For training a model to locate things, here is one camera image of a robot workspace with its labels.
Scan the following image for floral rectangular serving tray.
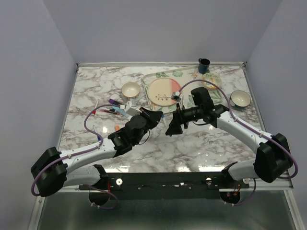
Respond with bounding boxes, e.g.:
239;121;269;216
142;65;223;114

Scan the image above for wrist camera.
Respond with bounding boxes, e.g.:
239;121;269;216
120;100;141;116
171;91;182;103

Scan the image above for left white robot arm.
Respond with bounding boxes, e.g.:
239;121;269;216
31;107;163;197

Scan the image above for blue acrylic marker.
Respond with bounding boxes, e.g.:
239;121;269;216
161;114;168;130

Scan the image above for teal rimmed white bowl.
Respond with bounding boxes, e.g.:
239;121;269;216
230;90;251;109

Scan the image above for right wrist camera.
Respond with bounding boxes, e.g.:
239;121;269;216
171;91;182;103

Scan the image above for cream and pink plate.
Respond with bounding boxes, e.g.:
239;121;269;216
147;78;181;107

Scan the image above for pink red pen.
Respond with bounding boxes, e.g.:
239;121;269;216
98;109;118;114

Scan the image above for purple highlighter black cap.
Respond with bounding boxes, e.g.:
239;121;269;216
108;99;121;105

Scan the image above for light blue highlighter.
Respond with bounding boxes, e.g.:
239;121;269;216
112;106;131;118

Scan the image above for white bowl blue stripes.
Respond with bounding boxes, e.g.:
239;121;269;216
121;81;141;99

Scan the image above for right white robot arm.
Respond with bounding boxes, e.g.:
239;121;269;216
165;87;294;188

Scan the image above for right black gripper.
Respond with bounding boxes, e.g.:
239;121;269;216
165;103;203;136

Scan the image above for floral yellow rimmed bowl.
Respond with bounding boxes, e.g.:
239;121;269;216
202;72;222;90

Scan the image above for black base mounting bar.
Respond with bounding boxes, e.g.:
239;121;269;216
94;172;249;200

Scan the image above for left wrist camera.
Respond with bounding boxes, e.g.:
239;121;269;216
120;100;141;116

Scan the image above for red cap whiteboard marker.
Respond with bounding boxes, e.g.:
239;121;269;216
92;99;99;115

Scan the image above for dark blue mug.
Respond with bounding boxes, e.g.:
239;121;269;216
198;58;211;74

